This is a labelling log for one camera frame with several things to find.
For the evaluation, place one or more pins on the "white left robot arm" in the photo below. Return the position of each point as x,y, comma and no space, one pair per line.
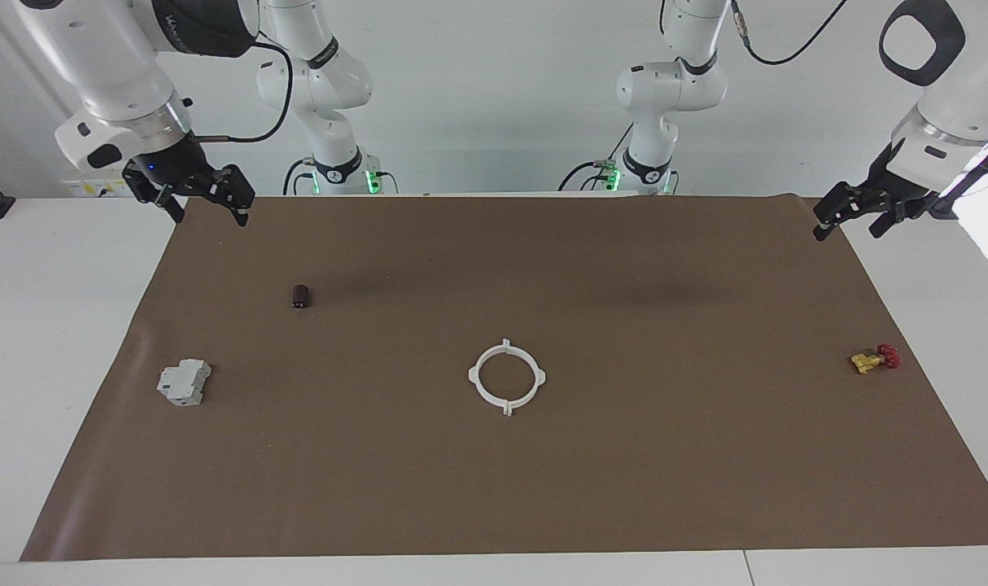
665,89

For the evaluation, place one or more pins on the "brown table mat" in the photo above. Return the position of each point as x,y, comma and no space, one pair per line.
461,488

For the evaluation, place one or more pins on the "dark brown cylinder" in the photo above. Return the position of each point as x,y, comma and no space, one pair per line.
301,297

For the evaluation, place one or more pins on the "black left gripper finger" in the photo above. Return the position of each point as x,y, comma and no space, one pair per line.
882,224
824,228

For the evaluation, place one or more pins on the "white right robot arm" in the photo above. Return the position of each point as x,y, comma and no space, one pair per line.
103,57

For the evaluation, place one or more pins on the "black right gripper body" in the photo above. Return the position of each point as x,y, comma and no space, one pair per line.
177,167

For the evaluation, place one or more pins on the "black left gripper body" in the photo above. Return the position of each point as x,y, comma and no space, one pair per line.
893,191

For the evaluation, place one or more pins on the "white wall socket strip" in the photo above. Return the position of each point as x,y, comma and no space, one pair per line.
95,188

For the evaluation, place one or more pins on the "white half pipe clamp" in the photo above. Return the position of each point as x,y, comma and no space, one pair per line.
533,382
478,382

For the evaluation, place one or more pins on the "white circuit breaker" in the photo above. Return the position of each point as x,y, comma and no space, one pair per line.
183,384

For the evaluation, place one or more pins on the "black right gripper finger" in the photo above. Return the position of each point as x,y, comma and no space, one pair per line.
241,215
175,210

